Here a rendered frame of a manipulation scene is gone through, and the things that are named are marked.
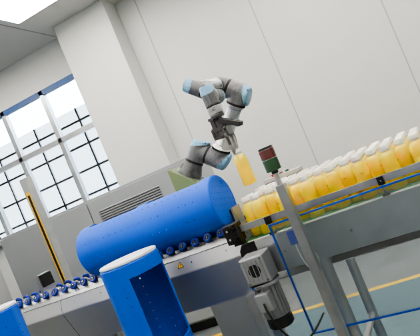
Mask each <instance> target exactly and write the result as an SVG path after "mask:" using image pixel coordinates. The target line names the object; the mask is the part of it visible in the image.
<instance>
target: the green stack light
mask: <svg viewBox="0 0 420 336"><path fill-rule="evenodd" d="M262 163H263V166H264V168H265V170H266V172H267V173H270V172H272V171H275V170H278V169H280V168H282V166H281V164H280V162H279V160H278V158H277V156H275V157H273V158H270V159H268V160H266V161H263V162H262Z"/></svg>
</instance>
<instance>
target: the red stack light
mask: <svg viewBox="0 0 420 336"><path fill-rule="evenodd" d="M259 156H260V158H261V161H262V162H263V161H266V160H268V159H270V158H273V157H275V156H277V155H276V152H275V150H274V148H273V147H270V148H268V149H266V150H264V151H261V152H259Z"/></svg>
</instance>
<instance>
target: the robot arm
mask: <svg viewBox="0 0 420 336"><path fill-rule="evenodd" d="M182 90H183V91H184V92H186V93H187V94H190V95H193V96H196V97H198V98H201V99H202V100H203V102H204V104H205V106H206V109H207V111H208V114H209V116H210V117H211V118H210V119H208V122H210V124H211V126H212V129H211V133H212V135H213V138H214V140H215V141H216V143H214V144H213V146H211V143H210V142H208V141H203V140H199V139H194V140H192V142H191V144H190V147H189V150H188V152H187V156H186V158H185V160H184V162H183V163H182V165H181V166H180V167H179V170H178V172H179V173H180V174H182V175H184V176H186V177H189V178H192V179H198V180H200V179H201V177H202V166H203V164H206V165H209V166H211V167H214V168H216V169H219V170H224V169H225V168H226V167H227V166H228V164H229V163H230V161H231V158H232V154H230V152H231V151H232V152H233V154H234V155H235V152H236V149H238V148H239V146H238V143H237V139H236V136H235V134H234V132H235V128H236V127H239V126H242V125H243V121H242V120H240V119H239V116H240V114H241V110H243V109H244V108H245V107H246V106H248V105H249V104H250V101H251V98H252V88H251V87H250V86H248V85H246V84H244V83H240V82H238V81H235V80H233V79H230V78H226V77H212V78H210V79H207V80H198V81H195V80H192V79H189V78H187V79H186V80H185V81H184V82H183V86H182ZM225 99H227V101H226V104H227V110H226V112H225V113H224V112H223V111H224V110H223V108H222V105H221V103H222V102H224V100H225ZM223 115H225V116H224V117H222V116H223Z"/></svg>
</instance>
